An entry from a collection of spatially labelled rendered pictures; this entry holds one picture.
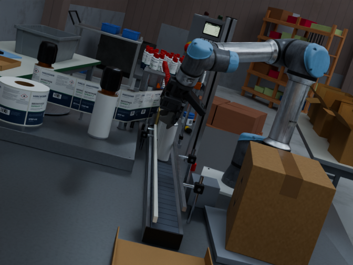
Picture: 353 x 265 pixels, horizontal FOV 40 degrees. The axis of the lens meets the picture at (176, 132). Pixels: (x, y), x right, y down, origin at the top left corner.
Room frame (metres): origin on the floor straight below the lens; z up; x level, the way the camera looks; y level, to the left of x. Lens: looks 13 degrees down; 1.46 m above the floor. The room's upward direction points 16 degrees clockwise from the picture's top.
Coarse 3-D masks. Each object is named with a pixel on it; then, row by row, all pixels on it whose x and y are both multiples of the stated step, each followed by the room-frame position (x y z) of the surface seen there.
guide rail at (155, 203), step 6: (156, 126) 2.28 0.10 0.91; (156, 132) 2.16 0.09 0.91; (156, 138) 2.06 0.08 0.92; (156, 144) 1.97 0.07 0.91; (156, 150) 1.88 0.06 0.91; (156, 156) 1.80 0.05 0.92; (156, 162) 1.72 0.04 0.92; (156, 168) 1.66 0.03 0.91; (156, 174) 1.60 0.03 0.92; (156, 180) 1.53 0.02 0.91; (156, 186) 1.48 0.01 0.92; (156, 192) 1.43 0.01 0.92; (156, 198) 1.38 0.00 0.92; (156, 204) 1.33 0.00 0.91; (156, 210) 1.29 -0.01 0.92; (156, 216) 1.25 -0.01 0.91; (156, 222) 1.25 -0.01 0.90
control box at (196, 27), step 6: (198, 18) 2.17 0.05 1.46; (204, 18) 2.16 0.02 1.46; (210, 18) 2.15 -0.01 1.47; (192, 24) 2.18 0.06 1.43; (198, 24) 2.17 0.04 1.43; (204, 24) 2.16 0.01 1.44; (222, 24) 2.11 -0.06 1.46; (192, 30) 2.18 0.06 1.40; (198, 30) 2.17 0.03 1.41; (222, 30) 2.11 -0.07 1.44; (192, 36) 2.18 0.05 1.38; (198, 36) 2.16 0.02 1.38; (204, 36) 2.15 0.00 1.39; (210, 36) 2.14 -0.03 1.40; (186, 42) 2.19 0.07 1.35
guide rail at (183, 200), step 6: (174, 138) 1.97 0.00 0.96; (174, 144) 1.88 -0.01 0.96; (174, 150) 1.80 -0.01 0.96; (174, 156) 1.75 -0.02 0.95; (180, 168) 1.59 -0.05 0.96; (180, 174) 1.53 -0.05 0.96; (180, 180) 1.46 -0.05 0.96; (180, 186) 1.41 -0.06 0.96; (180, 192) 1.37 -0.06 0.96; (180, 198) 1.34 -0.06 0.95
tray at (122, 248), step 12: (120, 240) 1.21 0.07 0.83; (120, 252) 1.15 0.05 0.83; (132, 252) 1.17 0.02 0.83; (144, 252) 1.18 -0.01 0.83; (156, 252) 1.20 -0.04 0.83; (168, 252) 1.22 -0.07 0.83; (120, 264) 1.09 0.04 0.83; (132, 264) 1.11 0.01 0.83; (144, 264) 1.12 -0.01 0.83; (156, 264) 1.14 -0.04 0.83; (168, 264) 1.16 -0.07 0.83; (180, 264) 1.18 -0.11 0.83; (192, 264) 1.19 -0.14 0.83; (204, 264) 1.21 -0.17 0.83
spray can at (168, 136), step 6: (174, 126) 1.87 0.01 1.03; (168, 132) 1.87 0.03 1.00; (174, 132) 1.88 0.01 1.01; (162, 138) 1.87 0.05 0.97; (168, 138) 1.87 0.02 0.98; (162, 144) 1.87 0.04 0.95; (168, 144) 1.87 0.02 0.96; (162, 150) 1.87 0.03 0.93; (168, 150) 1.87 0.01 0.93; (162, 156) 1.86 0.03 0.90; (168, 156) 1.88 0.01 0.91
